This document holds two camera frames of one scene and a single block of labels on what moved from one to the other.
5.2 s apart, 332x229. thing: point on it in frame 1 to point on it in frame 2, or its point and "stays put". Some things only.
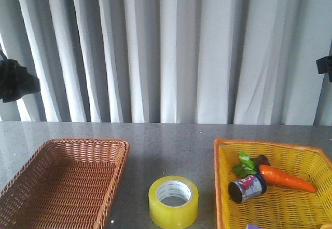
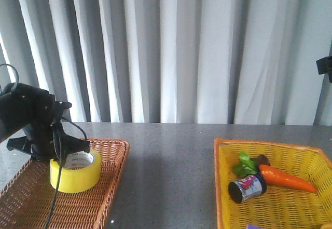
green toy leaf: x=246 y=167 stays put
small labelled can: x=247 y=187 stays put
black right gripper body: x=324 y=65 stays put
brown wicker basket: x=67 y=183 stays put
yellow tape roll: x=174 y=202 to x=81 y=171
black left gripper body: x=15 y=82 to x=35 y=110
